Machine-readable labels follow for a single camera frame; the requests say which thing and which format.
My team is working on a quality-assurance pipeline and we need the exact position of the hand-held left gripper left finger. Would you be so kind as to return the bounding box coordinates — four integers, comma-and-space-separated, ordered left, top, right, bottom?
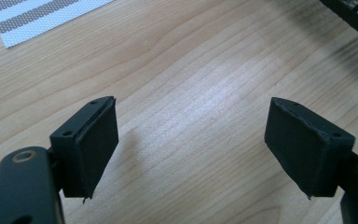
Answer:
49, 95, 119, 204

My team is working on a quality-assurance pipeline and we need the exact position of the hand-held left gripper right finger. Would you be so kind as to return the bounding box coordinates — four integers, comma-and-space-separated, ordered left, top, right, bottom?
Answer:
264, 96, 356, 200

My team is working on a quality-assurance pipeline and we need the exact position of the striped woven placemat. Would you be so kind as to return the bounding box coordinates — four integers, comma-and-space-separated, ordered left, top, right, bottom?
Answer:
0, 0, 116, 49

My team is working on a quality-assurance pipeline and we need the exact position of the black wire mesh basket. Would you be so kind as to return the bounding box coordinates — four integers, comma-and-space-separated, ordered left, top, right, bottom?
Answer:
319, 0, 358, 48

